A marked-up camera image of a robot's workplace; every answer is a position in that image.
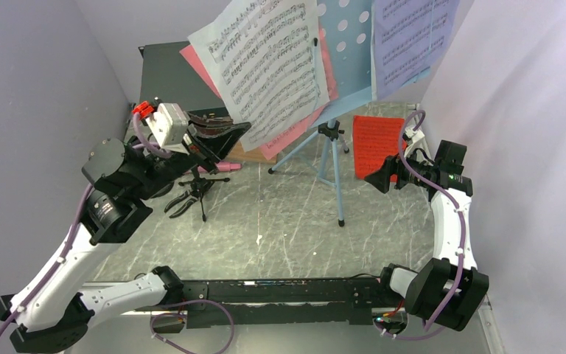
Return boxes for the lavender sheet music page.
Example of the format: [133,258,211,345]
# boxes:
[372,0,460,100]

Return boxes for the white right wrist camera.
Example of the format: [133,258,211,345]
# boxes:
[402,127,425,146]

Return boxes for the white sheet music page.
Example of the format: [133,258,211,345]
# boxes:
[188,1,330,150]

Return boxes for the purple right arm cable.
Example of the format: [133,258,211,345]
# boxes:
[373,109,469,341]

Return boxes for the pink microphone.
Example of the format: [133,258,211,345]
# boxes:
[198,162,242,173]

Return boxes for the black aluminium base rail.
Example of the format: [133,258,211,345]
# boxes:
[139,274,402,329]

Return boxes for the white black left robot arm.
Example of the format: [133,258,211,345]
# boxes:
[0,104,251,353]

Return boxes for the black wire stripper pliers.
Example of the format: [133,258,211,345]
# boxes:
[164,191,200,219]

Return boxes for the red sheet music papers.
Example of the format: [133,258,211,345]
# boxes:
[352,115,405,180]

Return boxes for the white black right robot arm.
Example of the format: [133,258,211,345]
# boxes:
[364,140,489,331]

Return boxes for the light blue music stand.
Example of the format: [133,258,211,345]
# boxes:
[268,1,377,227]

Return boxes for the black tripod mic stand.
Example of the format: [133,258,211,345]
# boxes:
[178,167,231,222]

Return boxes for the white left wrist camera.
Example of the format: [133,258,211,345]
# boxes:
[131,101,189,159]

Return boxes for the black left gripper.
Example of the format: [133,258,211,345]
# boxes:
[130,110,251,200]

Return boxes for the pink sheet music page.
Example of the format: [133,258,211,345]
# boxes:
[179,27,338,159]

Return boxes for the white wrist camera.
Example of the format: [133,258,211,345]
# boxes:
[131,101,189,159]
[402,127,425,146]

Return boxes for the dark green rack unit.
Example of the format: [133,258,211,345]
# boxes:
[139,41,228,117]

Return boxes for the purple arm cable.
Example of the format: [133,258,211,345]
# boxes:
[0,111,235,354]
[373,109,469,341]

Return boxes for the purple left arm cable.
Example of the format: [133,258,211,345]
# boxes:
[0,111,235,354]

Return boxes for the wooden board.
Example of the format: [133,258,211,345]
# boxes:
[225,142,278,165]

